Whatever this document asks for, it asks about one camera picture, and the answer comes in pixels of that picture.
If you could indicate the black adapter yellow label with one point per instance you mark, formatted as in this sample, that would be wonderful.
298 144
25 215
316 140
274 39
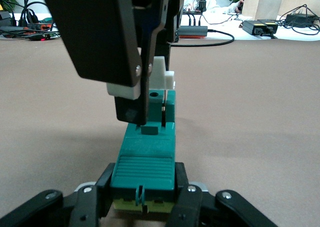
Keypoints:
271 27
251 27

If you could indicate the grey USB hub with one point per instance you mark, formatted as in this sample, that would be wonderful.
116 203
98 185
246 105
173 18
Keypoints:
192 30

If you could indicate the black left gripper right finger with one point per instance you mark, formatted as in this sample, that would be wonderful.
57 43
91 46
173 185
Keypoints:
186 207

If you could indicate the orange black tool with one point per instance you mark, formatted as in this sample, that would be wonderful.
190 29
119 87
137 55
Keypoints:
42 27

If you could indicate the small black device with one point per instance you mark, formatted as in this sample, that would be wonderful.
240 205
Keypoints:
6 17

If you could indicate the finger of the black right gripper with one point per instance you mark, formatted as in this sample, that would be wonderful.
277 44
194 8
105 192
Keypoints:
100 37
173 12

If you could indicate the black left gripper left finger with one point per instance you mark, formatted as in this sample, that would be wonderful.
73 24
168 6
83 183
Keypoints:
86 207

